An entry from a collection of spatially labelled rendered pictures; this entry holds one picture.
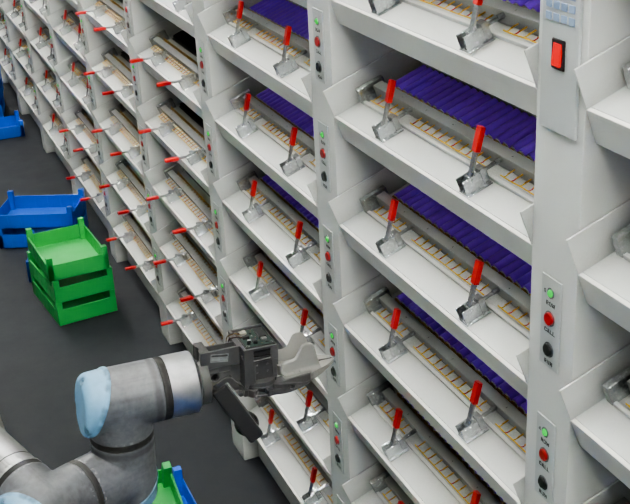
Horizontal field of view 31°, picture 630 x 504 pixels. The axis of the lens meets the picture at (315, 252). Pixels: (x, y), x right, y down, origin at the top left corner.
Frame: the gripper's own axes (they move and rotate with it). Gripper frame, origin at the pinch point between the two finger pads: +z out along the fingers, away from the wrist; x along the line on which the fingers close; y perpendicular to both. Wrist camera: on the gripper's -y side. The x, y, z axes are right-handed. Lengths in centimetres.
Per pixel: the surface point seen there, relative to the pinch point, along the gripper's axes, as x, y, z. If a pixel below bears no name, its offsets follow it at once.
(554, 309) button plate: -35.9, 22.3, 15.0
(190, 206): 145, -28, 21
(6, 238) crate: 274, -80, -16
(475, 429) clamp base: -13.3, -8.5, 18.6
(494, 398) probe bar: -11.2, -5.4, 23.0
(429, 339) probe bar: 9.6, -5.3, 23.0
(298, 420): 59, -47, 18
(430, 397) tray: -0.1, -10.0, 18.1
